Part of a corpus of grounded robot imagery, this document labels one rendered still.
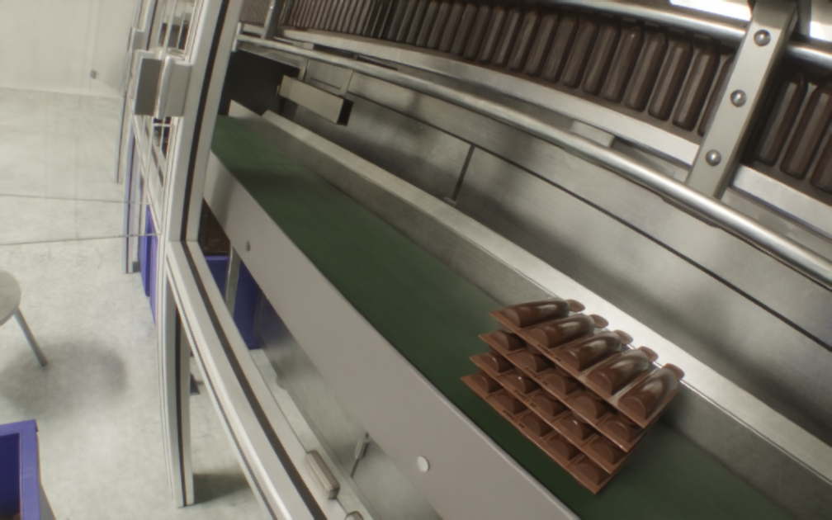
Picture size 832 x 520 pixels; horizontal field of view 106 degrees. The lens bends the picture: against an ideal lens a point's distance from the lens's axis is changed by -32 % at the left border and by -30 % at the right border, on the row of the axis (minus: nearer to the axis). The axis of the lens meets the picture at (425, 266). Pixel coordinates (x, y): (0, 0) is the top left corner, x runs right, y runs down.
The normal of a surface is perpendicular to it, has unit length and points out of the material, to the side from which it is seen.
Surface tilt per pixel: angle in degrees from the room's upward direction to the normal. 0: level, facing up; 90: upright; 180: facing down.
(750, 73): 90
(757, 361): 90
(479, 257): 90
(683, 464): 3
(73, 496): 0
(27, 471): 0
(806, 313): 90
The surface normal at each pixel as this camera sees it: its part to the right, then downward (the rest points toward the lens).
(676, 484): 0.29, -0.89
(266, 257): -0.73, 0.04
